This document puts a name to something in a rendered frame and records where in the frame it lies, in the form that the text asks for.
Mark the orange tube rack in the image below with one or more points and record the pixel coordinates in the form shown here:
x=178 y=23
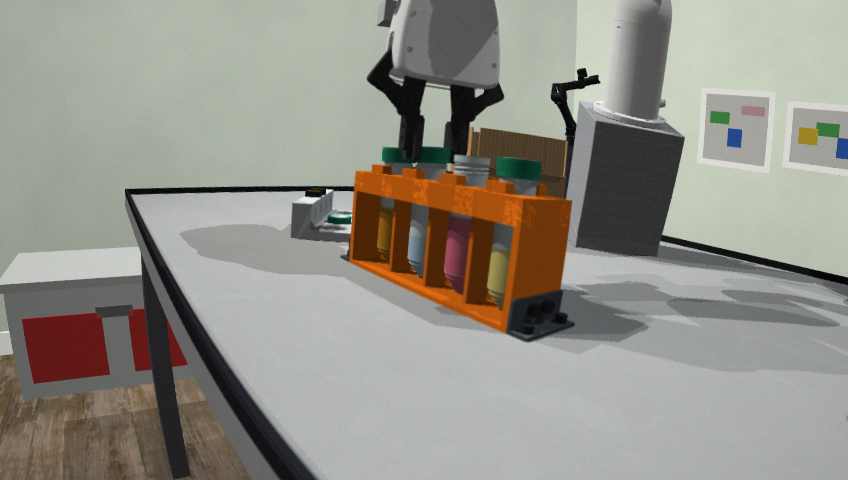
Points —
x=539 y=242

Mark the green screw cap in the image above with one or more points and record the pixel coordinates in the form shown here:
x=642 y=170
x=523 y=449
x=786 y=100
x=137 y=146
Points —
x=435 y=155
x=339 y=219
x=519 y=168
x=393 y=154

